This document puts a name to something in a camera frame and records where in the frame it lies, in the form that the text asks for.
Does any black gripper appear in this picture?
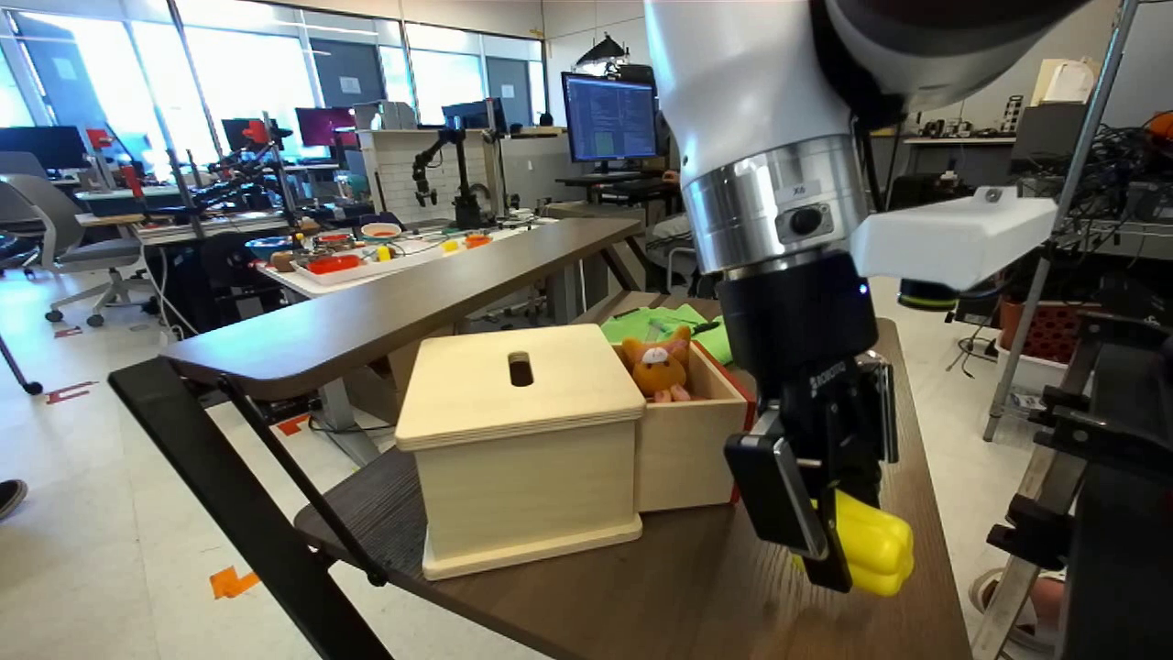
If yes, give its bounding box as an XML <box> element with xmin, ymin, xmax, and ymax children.
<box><xmin>717</xmin><ymin>245</ymin><xmax>906</xmax><ymax>599</ymax></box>

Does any yellow toy pepper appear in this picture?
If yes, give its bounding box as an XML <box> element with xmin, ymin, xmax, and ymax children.
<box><xmin>833</xmin><ymin>487</ymin><xmax>922</xmax><ymax>602</ymax></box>

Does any open wooden box orange side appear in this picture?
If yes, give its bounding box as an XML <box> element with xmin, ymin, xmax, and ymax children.
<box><xmin>630</xmin><ymin>337</ymin><xmax>752</xmax><ymax>517</ymax></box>

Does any orange plush toy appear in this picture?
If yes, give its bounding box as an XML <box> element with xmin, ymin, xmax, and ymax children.
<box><xmin>611</xmin><ymin>330</ymin><xmax>702</xmax><ymax>406</ymax></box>

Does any green cloth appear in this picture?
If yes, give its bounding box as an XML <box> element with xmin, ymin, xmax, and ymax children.
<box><xmin>597</xmin><ymin>299</ymin><xmax>736</xmax><ymax>370</ymax></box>

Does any red crate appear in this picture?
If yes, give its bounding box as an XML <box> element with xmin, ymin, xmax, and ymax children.
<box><xmin>999</xmin><ymin>298</ymin><xmax>1094</xmax><ymax>368</ymax></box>

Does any wooden box with slotted lid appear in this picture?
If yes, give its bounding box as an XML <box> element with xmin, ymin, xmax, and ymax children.
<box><xmin>393</xmin><ymin>322</ymin><xmax>648</xmax><ymax>582</ymax></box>

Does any black equipment stand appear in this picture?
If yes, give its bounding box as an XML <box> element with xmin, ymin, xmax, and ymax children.
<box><xmin>984</xmin><ymin>307</ymin><xmax>1173</xmax><ymax>660</ymax></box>

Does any computer monitor with blue screen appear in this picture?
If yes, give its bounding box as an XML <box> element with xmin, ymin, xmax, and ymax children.
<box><xmin>558</xmin><ymin>66</ymin><xmax>665</xmax><ymax>175</ymax></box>

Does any aluminium pole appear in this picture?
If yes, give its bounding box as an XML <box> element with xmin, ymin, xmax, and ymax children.
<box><xmin>978</xmin><ymin>0</ymin><xmax>1147</xmax><ymax>443</ymax></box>

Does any black desk lamp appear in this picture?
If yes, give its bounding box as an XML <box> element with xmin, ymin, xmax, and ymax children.
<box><xmin>571</xmin><ymin>28</ymin><xmax>636</xmax><ymax>74</ymax></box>

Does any long brown side table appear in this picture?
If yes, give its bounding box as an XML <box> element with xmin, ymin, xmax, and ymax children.
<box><xmin>158</xmin><ymin>211</ymin><xmax>648</xmax><ymax>402</ymax></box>

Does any white table with toys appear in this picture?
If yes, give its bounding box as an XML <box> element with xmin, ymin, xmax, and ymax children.
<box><xmin>249</xmin><ymin>217</ymin><xmax>543</xmax><ymax>299</ymax></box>

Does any grey swivel chair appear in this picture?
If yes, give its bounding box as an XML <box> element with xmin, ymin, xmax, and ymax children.
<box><xmin>0</xmin><ymin>151</ymin><xmax>158</xmax><ymax>332</ymax></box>

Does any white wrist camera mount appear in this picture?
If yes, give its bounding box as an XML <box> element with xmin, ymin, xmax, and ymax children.
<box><xmin>849</xmin><ymin>182</ymin><xmax>1064</xmax><ymax>292</ymax></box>

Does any black metal table frame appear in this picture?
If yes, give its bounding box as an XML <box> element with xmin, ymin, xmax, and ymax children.
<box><xmin>102</xmin><ymin>357</ymin><xmax>398</xmax><ymax>660</ymax></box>

